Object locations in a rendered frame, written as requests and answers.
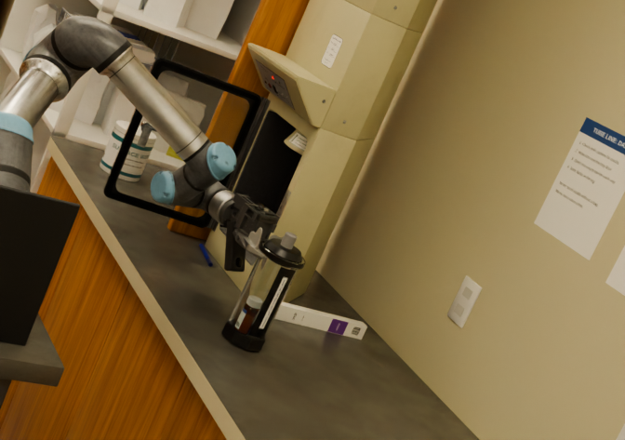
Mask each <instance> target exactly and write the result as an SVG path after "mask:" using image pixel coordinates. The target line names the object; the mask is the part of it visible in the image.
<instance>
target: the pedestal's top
mask: <svg viewBox="0 0 625 440"><path fill-rule="evenodd" d="M63 371H64V366H63V363H62V362H61V360H60V357H59V355H58V353H57V351H56V349H55V347H54V345H53V343H52V341H51V338H50V337H49V335H48V333H47V330H46V328H45V326H44V324H43V322H42V320H41V318H40V316H39V314H38V315H37V316H36V319H35V321H34V324H33V328H32V330H31V333H30V336H29V338H28V340H27V342H26V345H25V346H22V345H17V344H11V343H5V342H0V378H1V379H7V380H18V381H25V382H30V383H37V384H43V385H49V386H55V387H58V385H59V382H60V378H61V376H62V373H63Z"/></svg>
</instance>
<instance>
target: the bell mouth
mask: <svg viewBox="0 0 625 440"><path fill-rule="evenodd" d="M284 143H285V144H286V145H287V146H288V147H289V148H290V149H292V150H294V151H295V152H297V153H299V154H301V155H303V152H304V150H305V148H306V145H307V138H306V137H305V136H304V135H303V134H302V133H300V132H299V131H298V130H297V129H296V130H295V131H294V132H293V133H292V134H291V135H290V136H288V137H287V138H286V139H285V140H284Z"/></svg>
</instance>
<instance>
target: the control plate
mask: <svg viewBox="0 0 625 440"><path fill-rule="evenodd" d="M256 63H257V64H258V67H259V71H260V74H261V77H262V80H263V82H264V85H265V87H266V88H267V89H269V90H270V91H271V92H272V93H273V94H274V95H275V96H277V97H278V98H279V99H281V100H282V101H283V102H285V103H286V104H287V105H289V106H290V107H291V108H293V109H294V106H293V103H292V100H291V98H290V96H289V93H288V90H287V88H286V83H285V80H284V79H282V78H281V77H280V76H278V75H277V74H275V73H274V72H272V71H271V70H270V69H268V68H267V67H265V66H264V65H263V64H261V63H260V62H259V61H257V60H256ZM272 76H273V78H274V80H273V78H272ZM265 81H266V82H267V84H266V83H265ZM278 81H280V84H281V85H280V84H279V83H278ZM269 83H270V84H271V86H272V88H269V85H268V84H269ZM273 85H274V86H275V88H276V91H278V90H279V91H280V93H275V92H274V89H273ZM282 93H283V94H284V96H281V94H282ZM285 96H287V99H285ZM294 110H295V109H294Z"/></svg>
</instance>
